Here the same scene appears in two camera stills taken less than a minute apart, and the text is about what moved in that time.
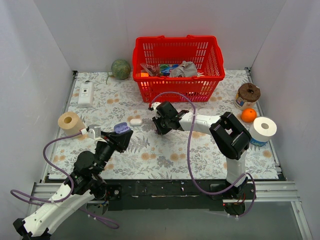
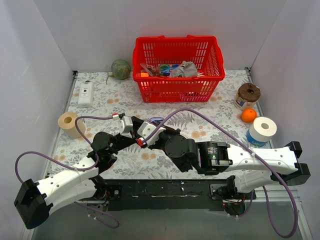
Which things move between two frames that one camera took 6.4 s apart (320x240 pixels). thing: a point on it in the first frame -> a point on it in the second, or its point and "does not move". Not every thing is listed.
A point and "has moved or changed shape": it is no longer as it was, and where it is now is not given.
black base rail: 169,195 does not move
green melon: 120,69 does not move
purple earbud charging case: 121,127 has moved or changed shape
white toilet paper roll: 263,129 does not move
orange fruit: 248,115 does not move
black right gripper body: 163,122 -> 163,136
